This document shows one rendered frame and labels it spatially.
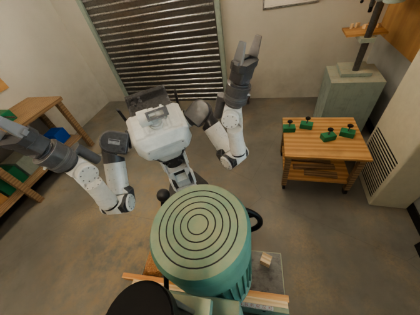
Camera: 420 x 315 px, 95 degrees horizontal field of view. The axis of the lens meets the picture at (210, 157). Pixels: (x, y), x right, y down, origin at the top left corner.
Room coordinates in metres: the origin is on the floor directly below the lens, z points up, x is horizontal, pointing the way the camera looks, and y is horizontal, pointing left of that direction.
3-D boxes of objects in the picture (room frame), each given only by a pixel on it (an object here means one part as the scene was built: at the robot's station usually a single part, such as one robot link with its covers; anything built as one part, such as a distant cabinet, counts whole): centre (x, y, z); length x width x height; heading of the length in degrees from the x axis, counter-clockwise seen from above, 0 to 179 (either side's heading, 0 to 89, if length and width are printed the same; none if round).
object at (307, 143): (1.23, -1.04, 0.32); 0.66 x 0.57 x 0.64; 68
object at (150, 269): (0.34, 0.34, 0.92); 0.14 x 0.09 x 0.04; 162
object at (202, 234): (0.15, 0.05, 1.35); 0.18 x 0.18 x 0.31
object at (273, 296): (0.19, 0.16, 0.92); 0.67 x 0.02 x 0.04; 72
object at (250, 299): (0.16, 0.14, 0.92); 0.60 x 0.02 x 0.05; 72
